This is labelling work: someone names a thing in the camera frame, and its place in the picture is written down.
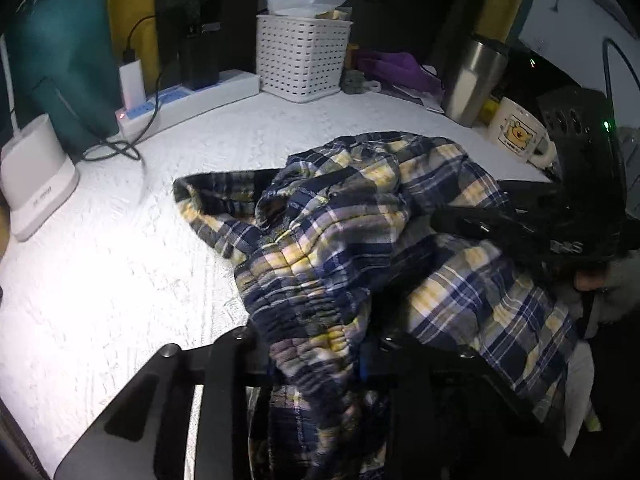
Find blue yellow plaid pants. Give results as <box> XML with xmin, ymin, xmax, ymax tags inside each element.
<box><xmin>172</xmin><ymin>132</ymin><xmax>577</xmax><ymax>479</ymax></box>

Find person hand on gripper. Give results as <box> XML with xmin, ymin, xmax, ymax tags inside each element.
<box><xmin>574</xmin><ymin>271</ymin><xmax>608</xmax><ymax>292</ymax></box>

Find cream bear mug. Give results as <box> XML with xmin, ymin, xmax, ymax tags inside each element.
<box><xmin>487</xmin><ymin>98</ymin><xmax>556</xmax><ymax>170</ymax></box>

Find stainless steel tumbler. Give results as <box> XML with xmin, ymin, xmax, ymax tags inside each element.
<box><xmin>442</xmin><ymin>35</ymin><xmax>509</xmax><ymax>127</ymax></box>

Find purple cloth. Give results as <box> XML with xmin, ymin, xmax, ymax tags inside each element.
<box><xmin>354</xmin><ymin>50</ymin><xmax>442</xmax><ymax>98</ymax></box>

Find white desk lamp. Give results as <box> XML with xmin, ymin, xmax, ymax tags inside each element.
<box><xmin>0</xmin><ymin>34</ymin><xmax>82</xmax><ymax>243</ymax></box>

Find white perforated plastic basket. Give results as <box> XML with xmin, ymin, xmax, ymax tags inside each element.
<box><xmin>256</xmin><ymin>14</ymin><xmax>352</xmax><ymax>103</ymax></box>

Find white power strip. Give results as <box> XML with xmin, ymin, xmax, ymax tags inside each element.
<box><xmin>115</xmin><ymin>70</ymin><xmax>259</xmax><ymax>143</ymax></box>

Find white phone charger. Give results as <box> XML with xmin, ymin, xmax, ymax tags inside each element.
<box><xmin>119</xmin><ymin>48</ymin><xmax>146</xmax><ymax>110</ymax></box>

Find black power adapter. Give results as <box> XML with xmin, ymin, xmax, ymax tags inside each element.
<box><xmin>179</xmin><ymin>22</ymin><xmax>220</xmax><ymax>91</ymax></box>

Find teal left curtain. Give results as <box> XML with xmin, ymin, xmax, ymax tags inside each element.
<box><xmin>6</xmin><ymin>0</ymin><xmax>122</xmax><ymax>162</ymax></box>

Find yellow left curtain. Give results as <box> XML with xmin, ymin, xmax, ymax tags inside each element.
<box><xmin>107</xmin><ymin>0</ymin><xmax>160</xmax><ymax>92</ymax></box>

